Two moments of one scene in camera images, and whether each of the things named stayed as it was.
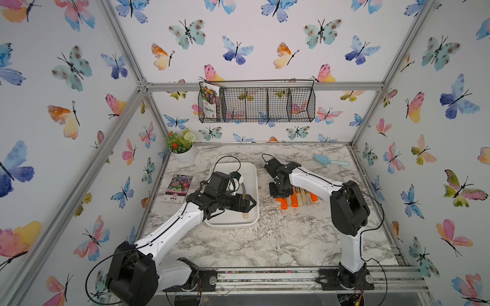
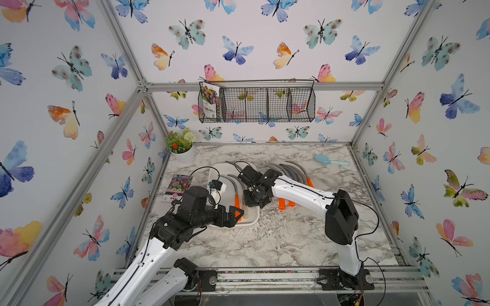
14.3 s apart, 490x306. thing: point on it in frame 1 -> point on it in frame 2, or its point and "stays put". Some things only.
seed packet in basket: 210,94 stays put
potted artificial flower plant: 182,146 stays put
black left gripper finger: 247,208 -> 230,223
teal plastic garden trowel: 325,160 stays put
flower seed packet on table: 177,189 stays put
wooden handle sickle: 245,215 stays put
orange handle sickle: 284,203 -> 237,197
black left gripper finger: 245,201 -> 231,217
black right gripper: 272,193 -> 248,203
